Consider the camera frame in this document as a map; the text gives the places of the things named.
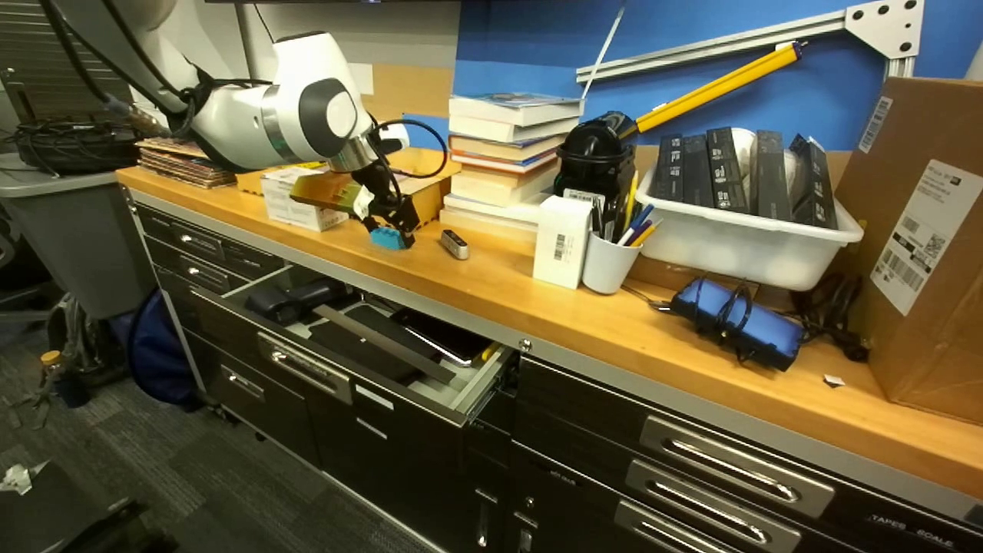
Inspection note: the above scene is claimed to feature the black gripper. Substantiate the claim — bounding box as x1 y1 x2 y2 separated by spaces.
347 141 418 234

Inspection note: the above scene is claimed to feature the small blue block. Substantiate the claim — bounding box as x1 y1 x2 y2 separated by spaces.
368 229 416 251

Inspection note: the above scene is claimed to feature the black cabinet drawer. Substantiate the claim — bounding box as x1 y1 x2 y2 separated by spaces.
189 265 514 423
516 356 983 553
612 459 810 553

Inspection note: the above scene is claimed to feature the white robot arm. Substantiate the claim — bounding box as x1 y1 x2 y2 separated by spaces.
42 0 418 243

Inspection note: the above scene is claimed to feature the small silver metal object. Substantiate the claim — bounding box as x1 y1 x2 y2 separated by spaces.
438 232 469 263

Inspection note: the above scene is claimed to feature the wooden laser-cut tray box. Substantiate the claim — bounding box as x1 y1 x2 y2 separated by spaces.
238 149 460 234

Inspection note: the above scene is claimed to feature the white paper box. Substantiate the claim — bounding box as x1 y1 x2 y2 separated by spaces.
261 165 347 234

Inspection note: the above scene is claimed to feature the stack of books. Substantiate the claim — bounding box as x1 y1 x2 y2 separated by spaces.
438 94 581 236

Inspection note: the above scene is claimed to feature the white rectangular box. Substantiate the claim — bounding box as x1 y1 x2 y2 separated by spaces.
534 197 593 288

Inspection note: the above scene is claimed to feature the black device with label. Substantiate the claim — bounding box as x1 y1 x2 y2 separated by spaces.
553 111 639 236

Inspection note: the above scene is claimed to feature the white pen cup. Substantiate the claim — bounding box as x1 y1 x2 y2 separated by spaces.
581 236 639 296

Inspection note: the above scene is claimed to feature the white plastic bin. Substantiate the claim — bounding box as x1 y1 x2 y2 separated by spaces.
636 192 862 293

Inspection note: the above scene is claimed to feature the yellow bar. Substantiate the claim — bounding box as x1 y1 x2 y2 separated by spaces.
636 43 798 131

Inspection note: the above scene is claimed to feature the cardboard shipping box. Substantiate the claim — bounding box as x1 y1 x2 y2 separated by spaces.
837 76 983 423

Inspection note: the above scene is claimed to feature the blue pouch with cables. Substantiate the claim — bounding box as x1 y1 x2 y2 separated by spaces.
669 280 806 372

